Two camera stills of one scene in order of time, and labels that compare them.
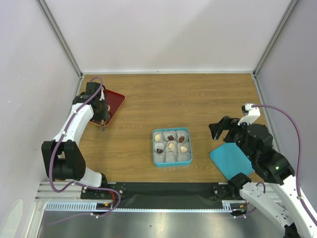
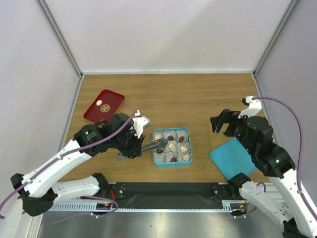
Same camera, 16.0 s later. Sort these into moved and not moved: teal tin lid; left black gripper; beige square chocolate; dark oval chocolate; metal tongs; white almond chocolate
Moved: left black gripper; metal tongs
Not moved: white almond chocolate; dark oval chocolate; teal tin lid; beige square chocolate
